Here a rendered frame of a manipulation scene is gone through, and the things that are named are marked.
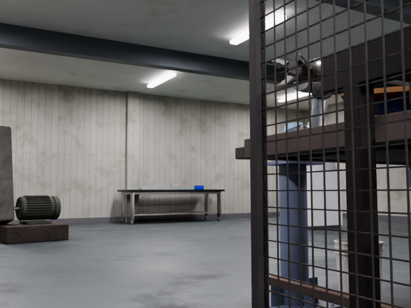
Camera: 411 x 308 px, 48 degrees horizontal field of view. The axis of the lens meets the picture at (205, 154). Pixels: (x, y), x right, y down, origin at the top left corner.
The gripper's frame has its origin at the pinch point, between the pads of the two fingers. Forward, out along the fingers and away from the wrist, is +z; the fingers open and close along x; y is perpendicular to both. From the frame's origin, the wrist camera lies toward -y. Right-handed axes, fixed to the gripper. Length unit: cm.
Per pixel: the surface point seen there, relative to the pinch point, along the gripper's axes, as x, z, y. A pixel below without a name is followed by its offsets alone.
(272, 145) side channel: -25.8, 5.4, 18.9
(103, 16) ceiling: 341, 141, 292
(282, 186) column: -19, -3, 93
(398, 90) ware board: -41, -33, -36
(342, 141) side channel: -45.3, -16.3, -13.3
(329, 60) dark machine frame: -52, -2, -78
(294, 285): -85, 10, 44
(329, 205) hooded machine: 124, -144, 644
